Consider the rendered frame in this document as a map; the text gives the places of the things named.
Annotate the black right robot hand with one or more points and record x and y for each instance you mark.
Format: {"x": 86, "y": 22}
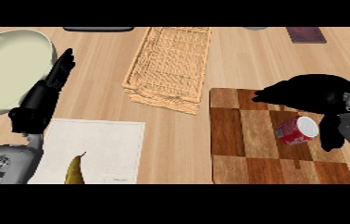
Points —
{"x": 309, "y": 95}

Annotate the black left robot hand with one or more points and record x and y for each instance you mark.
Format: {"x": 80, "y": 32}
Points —
{"x": 42, "y": 99}

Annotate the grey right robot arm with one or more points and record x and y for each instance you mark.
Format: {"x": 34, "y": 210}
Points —
{"x": 346, "y": 116}

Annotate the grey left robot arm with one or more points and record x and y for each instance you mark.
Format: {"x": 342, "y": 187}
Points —
{"x": 17, "y": 163}

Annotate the red can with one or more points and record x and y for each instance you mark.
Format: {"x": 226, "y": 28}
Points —
{"x": 297, "y": 130}

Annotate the checkered wooden cutting board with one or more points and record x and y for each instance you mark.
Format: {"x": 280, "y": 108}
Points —
{"x": 274, "y": 141}

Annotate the wicker basket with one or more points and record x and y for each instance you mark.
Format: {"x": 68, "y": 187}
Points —
{"x": 169, "y": 68}

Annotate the pale green bowl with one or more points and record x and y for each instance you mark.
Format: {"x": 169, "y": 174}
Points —
{"x": 21, "y": 68}

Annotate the dark red flat object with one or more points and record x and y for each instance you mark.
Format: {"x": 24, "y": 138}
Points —
{"x": 306, "y": 34}

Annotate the white placemat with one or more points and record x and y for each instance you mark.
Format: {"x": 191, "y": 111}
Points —
{"x": 89, "y": 152}

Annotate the yellow-green banana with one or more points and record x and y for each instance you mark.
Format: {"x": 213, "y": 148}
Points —
{"x": 76, "y": 172}

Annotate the grey round object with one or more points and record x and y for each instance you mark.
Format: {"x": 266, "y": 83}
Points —
{"x": 256, "y": 28}

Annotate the dark grey flat object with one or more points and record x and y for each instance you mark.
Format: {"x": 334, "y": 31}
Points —
{"x": 98, "y": 29}

